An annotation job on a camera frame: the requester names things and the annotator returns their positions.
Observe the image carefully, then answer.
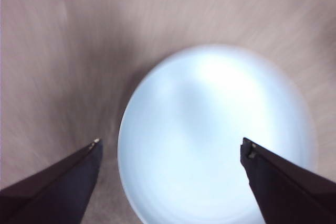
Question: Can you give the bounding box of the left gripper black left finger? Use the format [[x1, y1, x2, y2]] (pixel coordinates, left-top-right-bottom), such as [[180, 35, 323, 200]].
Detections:
[[0, 137, 103, 224]]

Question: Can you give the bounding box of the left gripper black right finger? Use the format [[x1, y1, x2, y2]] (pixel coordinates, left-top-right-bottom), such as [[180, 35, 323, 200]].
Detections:
[[240, 136, 336, 224]]

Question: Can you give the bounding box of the light blue round plate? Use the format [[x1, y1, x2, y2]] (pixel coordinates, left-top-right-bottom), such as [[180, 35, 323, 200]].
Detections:
[[117, 44, 320, 224]]

